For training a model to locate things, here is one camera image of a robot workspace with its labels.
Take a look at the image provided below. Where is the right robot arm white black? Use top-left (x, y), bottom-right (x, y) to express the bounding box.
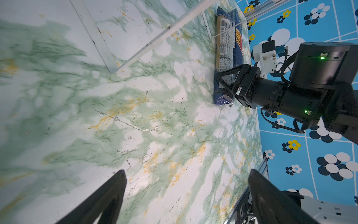
top-left (215, 40), bottom-right (358, 143)

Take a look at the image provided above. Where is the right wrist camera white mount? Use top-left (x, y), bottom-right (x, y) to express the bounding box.
top-left (251, 40), bottom-right (288, 79)

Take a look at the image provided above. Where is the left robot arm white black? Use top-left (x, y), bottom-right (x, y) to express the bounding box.
top-left (58, 169), bottom-right (358, 224)

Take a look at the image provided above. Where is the clear dark spaghetti bag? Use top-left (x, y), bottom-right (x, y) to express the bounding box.
top-left (213, 7), bottom-right (234, 107)

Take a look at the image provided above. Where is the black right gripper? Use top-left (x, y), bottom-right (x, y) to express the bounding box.
top-left (215, 64), bottom-right (325, 129)

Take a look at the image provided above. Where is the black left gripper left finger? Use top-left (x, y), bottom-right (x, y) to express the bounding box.
top-left (57, 170), bottom-right (127, 224)

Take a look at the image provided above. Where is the dark blue spaghetti box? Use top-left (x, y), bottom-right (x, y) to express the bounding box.
top-left (233, 9), bottom-right (244, 67)

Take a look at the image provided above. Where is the white metal two-tier shelf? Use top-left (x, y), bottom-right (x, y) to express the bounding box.
top-left (71, 1), bottom-right (217, 73)

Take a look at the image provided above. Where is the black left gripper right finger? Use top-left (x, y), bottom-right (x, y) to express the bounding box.
top-left (248, 169), bottom-right (317, 224)

